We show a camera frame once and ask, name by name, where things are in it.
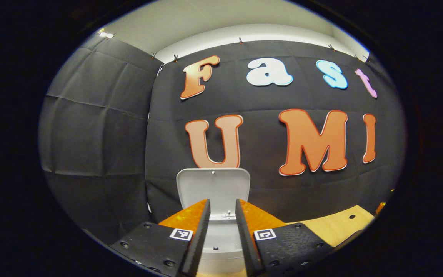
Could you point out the wooden desktop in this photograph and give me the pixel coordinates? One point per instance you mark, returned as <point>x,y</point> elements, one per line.
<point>340,227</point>

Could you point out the white desktop garbage bin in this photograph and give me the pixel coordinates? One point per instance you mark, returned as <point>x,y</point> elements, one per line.
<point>214,188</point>

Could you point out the ceiling light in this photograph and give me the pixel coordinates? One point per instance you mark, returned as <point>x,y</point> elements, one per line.
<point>106,34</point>

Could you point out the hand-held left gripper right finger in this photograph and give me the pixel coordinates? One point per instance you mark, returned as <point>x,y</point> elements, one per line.
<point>248,246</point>

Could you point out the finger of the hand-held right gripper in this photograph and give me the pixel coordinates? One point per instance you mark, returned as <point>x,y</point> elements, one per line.
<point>380,208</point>

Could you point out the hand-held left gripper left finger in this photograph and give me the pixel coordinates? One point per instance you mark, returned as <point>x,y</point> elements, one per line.
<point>200,246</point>

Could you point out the black backdrop cloth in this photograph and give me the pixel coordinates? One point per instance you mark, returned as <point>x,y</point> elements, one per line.
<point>98,134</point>

